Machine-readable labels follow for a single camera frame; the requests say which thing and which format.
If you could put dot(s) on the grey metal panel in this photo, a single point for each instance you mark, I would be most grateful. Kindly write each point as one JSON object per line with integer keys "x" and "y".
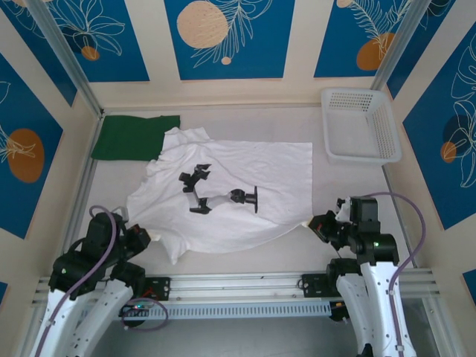
{"x": 241, "y": 338}

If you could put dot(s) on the aluminium frame rail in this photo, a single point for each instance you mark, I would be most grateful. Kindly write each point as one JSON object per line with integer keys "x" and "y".
{"x": 230, "y": 286}

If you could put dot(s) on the white t-shirt with robot print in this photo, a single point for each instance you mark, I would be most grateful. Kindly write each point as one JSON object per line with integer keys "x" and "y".
{"x": 260, "y": 167}

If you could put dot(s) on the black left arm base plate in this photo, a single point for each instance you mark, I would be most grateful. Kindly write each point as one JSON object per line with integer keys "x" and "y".
{"x": 160, "y": 288}

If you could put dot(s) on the aluminium corner post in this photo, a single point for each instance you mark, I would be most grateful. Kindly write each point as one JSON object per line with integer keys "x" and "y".
{"x": 394, "y": 48}
{"x": 70, "y": 63}

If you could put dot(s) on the blue floral wall panel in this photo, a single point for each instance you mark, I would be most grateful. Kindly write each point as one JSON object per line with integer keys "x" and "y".
{"x": 427, "y": 48}
{"x": 122, "y": 48}
{"x": 427, "y": 167}
{"x": 334, "y": 37}
{"x": 22, "y": 111}
{"x": 41, "y": 63}
{"x": 260, "y": 44}

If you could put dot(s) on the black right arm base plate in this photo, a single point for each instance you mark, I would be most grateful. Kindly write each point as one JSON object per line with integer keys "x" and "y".
{"x": 314, "y": 285}

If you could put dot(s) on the aluminium side rail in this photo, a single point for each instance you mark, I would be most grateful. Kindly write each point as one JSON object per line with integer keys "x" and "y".
{"x": 83, "y": 193}

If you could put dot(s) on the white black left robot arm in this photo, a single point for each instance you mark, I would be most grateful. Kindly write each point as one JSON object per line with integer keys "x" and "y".
{"x": 108, "y": 316}

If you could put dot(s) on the folded green t-shirt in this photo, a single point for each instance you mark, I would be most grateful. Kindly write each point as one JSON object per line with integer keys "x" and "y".
{"x": 126, "y": 139}

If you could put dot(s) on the white plastic basket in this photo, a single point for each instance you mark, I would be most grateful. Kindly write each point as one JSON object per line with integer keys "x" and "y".
{"x": 364, "y": 122}

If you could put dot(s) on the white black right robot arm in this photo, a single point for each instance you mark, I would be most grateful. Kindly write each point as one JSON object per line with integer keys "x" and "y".
{"x": 375, "y": 297}

